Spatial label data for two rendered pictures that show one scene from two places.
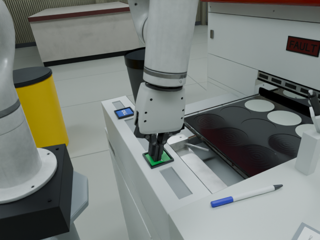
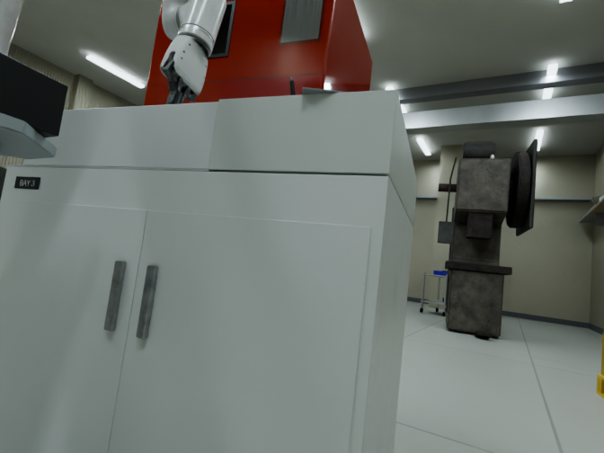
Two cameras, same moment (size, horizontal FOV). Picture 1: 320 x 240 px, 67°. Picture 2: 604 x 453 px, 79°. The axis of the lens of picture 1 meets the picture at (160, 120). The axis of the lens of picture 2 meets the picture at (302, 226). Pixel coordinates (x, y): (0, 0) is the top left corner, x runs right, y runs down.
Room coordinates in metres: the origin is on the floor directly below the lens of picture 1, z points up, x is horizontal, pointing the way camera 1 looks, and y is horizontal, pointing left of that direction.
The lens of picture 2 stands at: (-0.34, 0.39, 0.66)
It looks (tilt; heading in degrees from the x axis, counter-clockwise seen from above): 6 degrees up; 313
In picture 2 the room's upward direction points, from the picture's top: 7 degrees clockwise
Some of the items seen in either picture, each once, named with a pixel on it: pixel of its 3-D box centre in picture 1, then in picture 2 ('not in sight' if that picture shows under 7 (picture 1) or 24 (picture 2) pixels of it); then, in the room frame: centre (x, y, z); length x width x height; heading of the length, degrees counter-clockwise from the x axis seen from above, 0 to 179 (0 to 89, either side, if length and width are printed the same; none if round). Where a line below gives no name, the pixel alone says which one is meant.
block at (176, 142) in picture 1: (173, 143); not in sight; (0.59, -0.03, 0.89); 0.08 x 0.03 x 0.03; 112
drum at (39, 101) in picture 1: (36, 113); not in sight; (2.01, 1.12, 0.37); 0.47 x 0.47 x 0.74
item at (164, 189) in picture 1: (142, 154); (126, 144); (0.56, 0.06, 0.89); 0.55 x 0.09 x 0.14; 22
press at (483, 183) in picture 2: not in sight; (480, 231); (1.40, -5.36, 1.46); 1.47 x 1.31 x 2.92; 100
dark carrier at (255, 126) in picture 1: (258, 127); not in sight; (0.63, -0.30, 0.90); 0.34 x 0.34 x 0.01; 22
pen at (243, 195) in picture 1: (247, 194); not in sight; (0.30, -0.14, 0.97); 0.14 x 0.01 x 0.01; 102
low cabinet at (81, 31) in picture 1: (88, 28); not in sight; (6.46, 1.56, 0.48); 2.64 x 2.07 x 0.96; 13
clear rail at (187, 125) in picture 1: (208, 145); not in sight; (0.57, -0.13, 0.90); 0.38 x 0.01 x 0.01; 22
